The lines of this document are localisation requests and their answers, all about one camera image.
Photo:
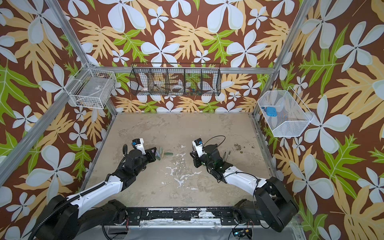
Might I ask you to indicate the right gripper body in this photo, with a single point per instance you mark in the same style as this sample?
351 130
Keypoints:
216 154

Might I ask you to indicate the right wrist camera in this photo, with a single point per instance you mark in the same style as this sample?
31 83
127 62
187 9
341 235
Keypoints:
198 147

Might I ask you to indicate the white tape roll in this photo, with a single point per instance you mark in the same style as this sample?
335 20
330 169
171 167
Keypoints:
177 88

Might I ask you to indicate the white wire basket left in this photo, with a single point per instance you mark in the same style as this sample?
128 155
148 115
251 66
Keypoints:
91 87

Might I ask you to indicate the blue object in basket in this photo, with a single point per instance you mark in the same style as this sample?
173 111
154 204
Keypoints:
271 111

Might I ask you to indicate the white wire basket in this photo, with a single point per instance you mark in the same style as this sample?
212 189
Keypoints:
91 87
293 117

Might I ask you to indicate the white wire basket right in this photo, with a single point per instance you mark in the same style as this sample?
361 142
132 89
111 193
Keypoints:
293 117

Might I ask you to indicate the black wire basket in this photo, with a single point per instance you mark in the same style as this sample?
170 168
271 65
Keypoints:
197 79

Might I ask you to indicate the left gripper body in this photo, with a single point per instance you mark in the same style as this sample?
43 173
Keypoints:
150 157

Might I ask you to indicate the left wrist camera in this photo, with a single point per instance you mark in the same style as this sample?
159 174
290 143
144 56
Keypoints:
138 144

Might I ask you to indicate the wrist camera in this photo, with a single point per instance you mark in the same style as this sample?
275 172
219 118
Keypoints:
138 144
198 147

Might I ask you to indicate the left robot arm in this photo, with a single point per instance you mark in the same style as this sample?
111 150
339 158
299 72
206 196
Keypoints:
63 218

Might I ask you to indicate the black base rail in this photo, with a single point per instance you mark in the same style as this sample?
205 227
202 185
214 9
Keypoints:
209 216

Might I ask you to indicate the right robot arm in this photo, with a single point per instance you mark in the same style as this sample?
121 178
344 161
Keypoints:
271 202

